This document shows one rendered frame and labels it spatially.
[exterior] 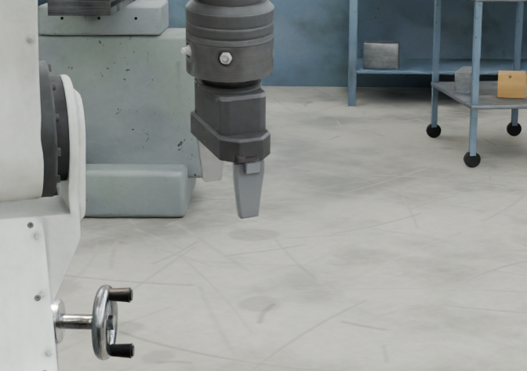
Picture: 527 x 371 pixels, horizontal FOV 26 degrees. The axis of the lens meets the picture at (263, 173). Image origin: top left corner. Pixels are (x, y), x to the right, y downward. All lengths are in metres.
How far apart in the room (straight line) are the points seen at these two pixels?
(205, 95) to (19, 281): 0.26
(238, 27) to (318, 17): 7.08
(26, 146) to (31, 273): 0.13
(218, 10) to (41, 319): 0.35
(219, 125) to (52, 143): 0.17
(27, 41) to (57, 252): 0.23
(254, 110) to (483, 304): 2.67
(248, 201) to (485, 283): 2.85
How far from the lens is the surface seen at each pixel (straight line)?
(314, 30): 8.20
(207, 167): 1.24
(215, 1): 1.11
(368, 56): 7.46
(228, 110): 1.13
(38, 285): 1.17
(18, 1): 1.11
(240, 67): 1.12
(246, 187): 1.14
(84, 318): 1.81
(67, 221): 1.19
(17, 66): 1.13
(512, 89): 5.89
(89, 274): 4.03
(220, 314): 3.60
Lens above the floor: 1.23
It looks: 13 degrees down
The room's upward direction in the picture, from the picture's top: straight up
